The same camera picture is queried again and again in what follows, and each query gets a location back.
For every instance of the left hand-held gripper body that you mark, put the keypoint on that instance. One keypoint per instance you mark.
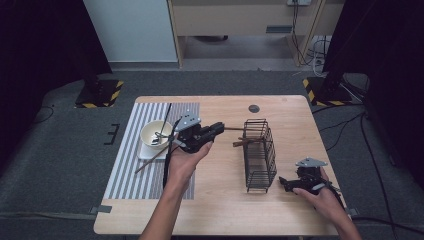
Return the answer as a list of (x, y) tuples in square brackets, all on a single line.
[(193, 138)]

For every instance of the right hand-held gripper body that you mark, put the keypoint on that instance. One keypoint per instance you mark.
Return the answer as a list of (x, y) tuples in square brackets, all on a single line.
[(308, 178)]

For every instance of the person's left hand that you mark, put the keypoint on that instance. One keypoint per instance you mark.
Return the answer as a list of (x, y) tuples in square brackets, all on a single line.
[(183, 166)]

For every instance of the person's right hand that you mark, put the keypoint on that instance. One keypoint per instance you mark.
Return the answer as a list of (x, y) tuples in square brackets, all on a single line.
[(325, 203)]

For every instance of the black spoon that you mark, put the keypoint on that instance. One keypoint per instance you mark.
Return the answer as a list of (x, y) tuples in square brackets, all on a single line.
[(165, 120)]

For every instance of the grey round table grommet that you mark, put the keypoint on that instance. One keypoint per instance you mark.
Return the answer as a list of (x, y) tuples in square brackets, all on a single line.
[(254, 108)]

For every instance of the cream bowl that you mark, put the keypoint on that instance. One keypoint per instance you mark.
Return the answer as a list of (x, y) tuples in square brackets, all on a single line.
[(148, 133)]

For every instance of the white square plate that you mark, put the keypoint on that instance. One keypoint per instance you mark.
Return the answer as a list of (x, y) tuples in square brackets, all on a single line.
[(148, 154)]

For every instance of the grey tape strip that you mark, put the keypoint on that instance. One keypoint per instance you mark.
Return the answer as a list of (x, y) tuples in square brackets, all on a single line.
[(353, 211), (101, 209)]

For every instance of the grey striped placemat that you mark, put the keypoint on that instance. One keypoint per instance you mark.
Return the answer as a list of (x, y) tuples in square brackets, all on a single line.
[(150, 186)]

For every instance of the black yellow striped stand base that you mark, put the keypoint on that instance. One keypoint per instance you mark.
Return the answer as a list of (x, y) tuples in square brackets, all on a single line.
[(100, 95), (325, 93)]

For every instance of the light wooden desk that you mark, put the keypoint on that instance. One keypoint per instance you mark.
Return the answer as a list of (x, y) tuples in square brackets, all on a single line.
[(233, 20)]

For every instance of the white cabinet panel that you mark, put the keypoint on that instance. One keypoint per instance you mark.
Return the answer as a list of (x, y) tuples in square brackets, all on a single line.
[(133, 30)]

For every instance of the white power strip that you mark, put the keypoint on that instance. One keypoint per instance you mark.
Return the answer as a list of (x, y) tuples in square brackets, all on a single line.
[(299, 2)]

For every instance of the dark curtain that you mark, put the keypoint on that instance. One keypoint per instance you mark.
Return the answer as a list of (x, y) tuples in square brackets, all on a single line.
[(40, 50), (390, 50)]

